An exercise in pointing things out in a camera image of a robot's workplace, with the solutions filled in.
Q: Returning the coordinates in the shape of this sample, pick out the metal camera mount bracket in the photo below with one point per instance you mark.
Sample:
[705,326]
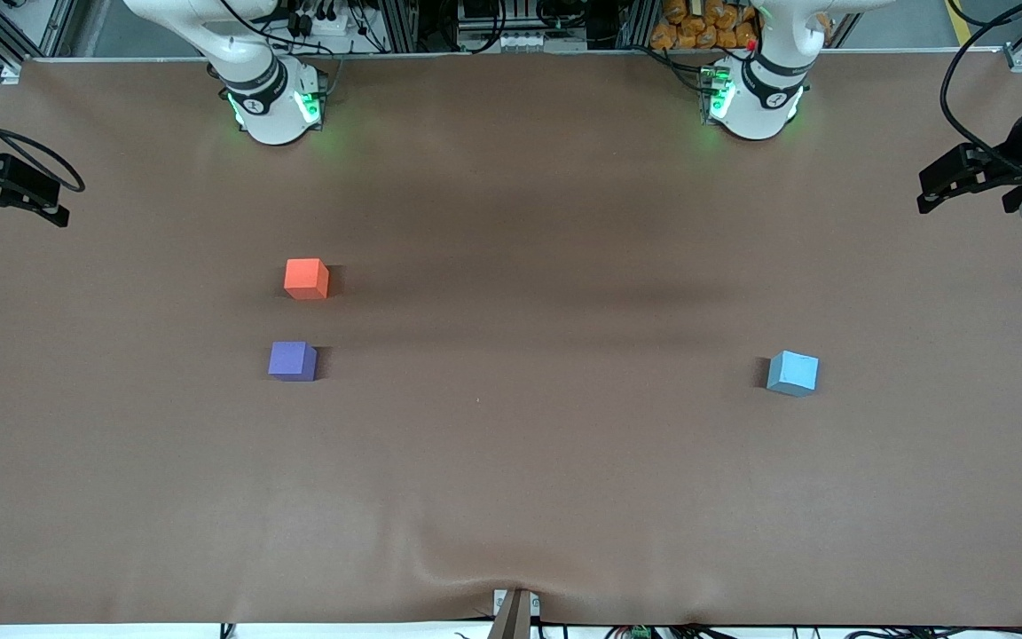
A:
[515,612]

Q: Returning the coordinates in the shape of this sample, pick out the purple foam block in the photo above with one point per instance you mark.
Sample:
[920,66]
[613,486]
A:
[291,360]

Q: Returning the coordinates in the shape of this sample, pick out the orange foam block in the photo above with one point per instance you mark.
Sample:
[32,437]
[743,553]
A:
[305,278]

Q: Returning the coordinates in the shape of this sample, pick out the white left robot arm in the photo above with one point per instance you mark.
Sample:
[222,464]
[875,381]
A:
[759,98]

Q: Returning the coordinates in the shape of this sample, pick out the light blue foam block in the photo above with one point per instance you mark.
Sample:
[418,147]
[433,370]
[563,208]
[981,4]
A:
[793,373]

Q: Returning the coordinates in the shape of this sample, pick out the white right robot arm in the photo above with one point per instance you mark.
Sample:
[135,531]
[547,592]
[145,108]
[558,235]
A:
[267,98]

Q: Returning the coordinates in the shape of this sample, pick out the brown table mat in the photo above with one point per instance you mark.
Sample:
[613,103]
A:
[511,461]

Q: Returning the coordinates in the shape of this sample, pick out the black electronics unit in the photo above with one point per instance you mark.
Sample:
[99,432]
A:
[484,13]

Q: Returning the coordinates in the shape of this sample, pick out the white terminal block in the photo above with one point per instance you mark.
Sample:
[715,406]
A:
[522,41]

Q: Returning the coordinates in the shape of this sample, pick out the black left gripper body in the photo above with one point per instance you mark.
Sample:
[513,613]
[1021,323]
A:
[1010,158]

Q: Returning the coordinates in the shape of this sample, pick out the bag of orange items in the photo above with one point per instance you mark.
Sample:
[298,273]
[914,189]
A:
[697,27]

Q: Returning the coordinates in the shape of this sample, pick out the green terminal connector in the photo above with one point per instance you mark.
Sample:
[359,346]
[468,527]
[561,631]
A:
[640,633]

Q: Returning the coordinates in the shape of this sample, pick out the white power strip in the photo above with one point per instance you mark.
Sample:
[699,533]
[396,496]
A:
[326,24]

